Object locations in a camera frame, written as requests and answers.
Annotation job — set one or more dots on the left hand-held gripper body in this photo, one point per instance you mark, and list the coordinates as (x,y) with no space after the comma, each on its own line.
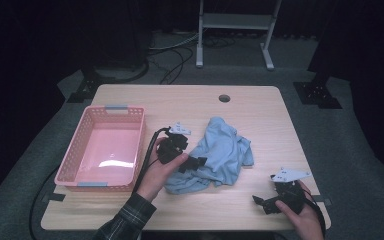
(171,148)

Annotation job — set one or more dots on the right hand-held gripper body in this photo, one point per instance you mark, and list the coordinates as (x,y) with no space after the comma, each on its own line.
(290,193)

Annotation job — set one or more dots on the light blue shirt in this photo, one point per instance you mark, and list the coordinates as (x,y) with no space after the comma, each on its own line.
(221,151)

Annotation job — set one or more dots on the pink perforated plastic basket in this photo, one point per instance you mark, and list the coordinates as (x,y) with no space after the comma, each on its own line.
(106,150)

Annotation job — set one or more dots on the person's left hand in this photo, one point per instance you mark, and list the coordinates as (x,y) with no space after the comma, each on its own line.
(156,176)

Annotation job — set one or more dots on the person's right hand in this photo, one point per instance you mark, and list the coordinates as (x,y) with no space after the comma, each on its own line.
(306,221)

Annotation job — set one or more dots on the black tape strip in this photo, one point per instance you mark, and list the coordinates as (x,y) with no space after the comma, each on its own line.
(323,201)
(54,197)

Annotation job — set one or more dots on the black stand base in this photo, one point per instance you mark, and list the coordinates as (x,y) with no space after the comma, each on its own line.
(88,88)
(316,95)

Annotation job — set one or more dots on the white metal stand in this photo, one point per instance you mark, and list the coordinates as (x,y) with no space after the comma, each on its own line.
(235,20)

